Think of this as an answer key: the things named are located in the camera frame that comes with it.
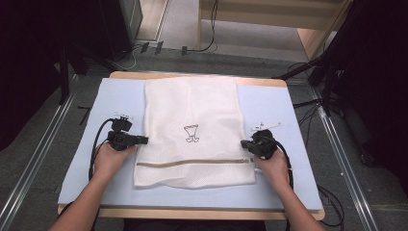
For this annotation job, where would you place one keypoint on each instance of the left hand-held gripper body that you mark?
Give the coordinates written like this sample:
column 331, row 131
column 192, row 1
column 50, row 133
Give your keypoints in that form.
column 120, row 141

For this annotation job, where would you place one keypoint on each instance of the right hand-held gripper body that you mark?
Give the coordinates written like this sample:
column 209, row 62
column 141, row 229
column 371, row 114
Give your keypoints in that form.
column 264, row 146

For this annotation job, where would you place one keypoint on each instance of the white mesh laundry bag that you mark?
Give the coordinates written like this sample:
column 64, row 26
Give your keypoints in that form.
column 192, row 109

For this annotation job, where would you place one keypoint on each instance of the person's left hand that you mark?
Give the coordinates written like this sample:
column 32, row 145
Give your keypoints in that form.
column 110, row 163

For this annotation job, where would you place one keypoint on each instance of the person's right hand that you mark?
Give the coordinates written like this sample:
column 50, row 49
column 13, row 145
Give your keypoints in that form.
column 275, row 170

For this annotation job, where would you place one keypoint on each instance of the light blue foam mat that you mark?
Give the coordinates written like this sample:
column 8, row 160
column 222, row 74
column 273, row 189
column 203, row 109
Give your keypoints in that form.
column 106, row 96

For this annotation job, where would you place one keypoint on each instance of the black metal stand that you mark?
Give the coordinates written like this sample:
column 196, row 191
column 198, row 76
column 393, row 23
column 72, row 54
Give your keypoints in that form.
column 64, row 77
column 327, row 83

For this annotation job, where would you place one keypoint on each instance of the dark curtain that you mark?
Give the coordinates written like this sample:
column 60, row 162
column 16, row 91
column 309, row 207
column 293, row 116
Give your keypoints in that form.
column 378, row 80
column 32, row 64

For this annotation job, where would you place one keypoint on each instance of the grey cabinet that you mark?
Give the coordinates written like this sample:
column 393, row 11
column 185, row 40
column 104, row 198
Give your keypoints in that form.
column 131, row 19

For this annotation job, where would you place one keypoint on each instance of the wooden shelf unit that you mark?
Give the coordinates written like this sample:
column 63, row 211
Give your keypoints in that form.
column 272, row 19

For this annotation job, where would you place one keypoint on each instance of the metal floor rail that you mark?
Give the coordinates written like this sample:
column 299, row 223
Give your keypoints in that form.
column 343, row 160
column 41, row 141

